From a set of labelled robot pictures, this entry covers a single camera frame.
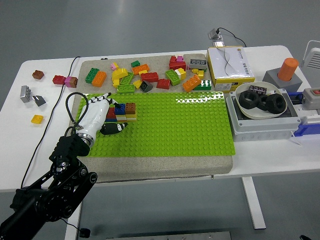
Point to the grey-brown mat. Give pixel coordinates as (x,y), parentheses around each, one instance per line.
(150,167)

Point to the white rail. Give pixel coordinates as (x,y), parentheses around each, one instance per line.
(310,113)

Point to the yellow curved toy brick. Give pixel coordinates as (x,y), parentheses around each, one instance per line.
(119,75)

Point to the blue fixture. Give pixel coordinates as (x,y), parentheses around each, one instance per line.
(306,128)

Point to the orange long toy brick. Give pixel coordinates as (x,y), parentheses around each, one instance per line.
(140,69)
(99,79)
(191,83)

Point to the white flat toy brick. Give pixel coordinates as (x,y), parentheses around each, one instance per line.
(121,118)

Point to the blue flat toy brick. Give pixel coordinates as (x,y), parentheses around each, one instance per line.
(111,120)

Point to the white slotted appliance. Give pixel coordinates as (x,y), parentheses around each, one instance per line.
(312,57)

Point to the black hex nut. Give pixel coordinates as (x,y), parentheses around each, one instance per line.
(262,105)
(248,100)
(275,105)

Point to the white and yellow brick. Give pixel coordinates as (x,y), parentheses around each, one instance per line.
(180,73)

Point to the yellow flat toy brick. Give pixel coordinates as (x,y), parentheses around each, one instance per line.
(143,72)
(37,119)

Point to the orange cylinder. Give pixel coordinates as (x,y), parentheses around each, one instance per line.
(288,68)

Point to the red long toy brick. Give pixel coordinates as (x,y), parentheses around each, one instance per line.
(150,77)

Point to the pink and yellow small brick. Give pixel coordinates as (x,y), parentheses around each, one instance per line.
(114,66)

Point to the dark grey slope brick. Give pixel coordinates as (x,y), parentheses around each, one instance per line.
(146,86)
(39,100)

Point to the grey switch box red button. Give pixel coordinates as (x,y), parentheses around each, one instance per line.
(311,100)

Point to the yellow long toy brick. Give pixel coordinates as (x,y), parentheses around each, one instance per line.
(131,117)

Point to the pink small toy brick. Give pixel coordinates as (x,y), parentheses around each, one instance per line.
(180,58)

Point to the grey junction box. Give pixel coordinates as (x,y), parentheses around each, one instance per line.
(262,127)

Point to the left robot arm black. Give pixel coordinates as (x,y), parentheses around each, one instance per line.
(67,180)

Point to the brown square toy brick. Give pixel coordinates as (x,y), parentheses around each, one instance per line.
(130,108)

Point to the red large toy brick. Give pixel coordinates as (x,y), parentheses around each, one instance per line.
(176,65)

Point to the light grey toy brick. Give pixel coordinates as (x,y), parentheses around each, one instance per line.
(25,94)

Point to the red square toy brick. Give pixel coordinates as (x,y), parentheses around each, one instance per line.
(111,113)
(58,79)
(163,84)

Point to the green studded baseplate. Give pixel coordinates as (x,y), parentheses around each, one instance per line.
(162,130)

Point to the green brick white studs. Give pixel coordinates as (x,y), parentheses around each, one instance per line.
(203,85)

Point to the white zip tie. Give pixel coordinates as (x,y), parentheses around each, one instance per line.
(296,140)

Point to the yellow small toy brick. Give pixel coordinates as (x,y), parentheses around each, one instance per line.
(137,84)
(198,73)

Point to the dark purple component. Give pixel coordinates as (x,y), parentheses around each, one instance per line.
(257,89)

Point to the grey long toy brick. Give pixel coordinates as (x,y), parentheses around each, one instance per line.
(198,63)

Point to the grey block with hole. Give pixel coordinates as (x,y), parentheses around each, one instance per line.
(275,80)

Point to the clear plastic device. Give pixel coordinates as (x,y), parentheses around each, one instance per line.
(215,36)

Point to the lime green long brick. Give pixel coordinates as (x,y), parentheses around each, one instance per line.
(127,78)
(172,77)
(125,88)

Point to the dark green long brick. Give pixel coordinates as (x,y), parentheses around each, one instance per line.
(92,75)

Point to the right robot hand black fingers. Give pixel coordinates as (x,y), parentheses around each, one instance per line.
(305,238)

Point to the blue square toy brick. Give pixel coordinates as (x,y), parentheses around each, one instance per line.
(120,109)

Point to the white bowl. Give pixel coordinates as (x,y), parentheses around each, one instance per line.
(250,113)

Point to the yellow and white cardboard box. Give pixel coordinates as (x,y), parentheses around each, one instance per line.
(230,65)

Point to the white table leg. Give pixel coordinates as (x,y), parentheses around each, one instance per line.
(253,202)
(75,220)

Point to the green small toy brick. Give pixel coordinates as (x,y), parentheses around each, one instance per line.
(135,63)

